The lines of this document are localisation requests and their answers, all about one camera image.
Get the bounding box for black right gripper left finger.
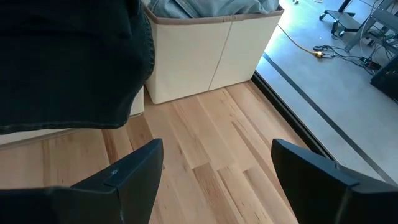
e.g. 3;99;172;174
70;138;164;224

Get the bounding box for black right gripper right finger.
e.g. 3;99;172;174
271;138;361;224

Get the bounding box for dark green denim jeans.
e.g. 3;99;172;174
0;0;155;135

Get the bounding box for light blue denim garment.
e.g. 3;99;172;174
147;0;280;19

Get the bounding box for beige fabric storage bin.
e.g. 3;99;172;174
0;86;146;146
141;0;285;105

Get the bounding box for black equipment case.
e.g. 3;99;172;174
369;54;398;102

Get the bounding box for black wheeled stand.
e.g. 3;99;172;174
319;0;357;38

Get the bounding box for black table frame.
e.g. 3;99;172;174
251;71;336;161

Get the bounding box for yellow power cable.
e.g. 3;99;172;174
277;24;326;59

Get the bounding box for black floor cables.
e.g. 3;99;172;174
312;44;383;75

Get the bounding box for grey metal frame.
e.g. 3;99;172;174
343;0;398;54

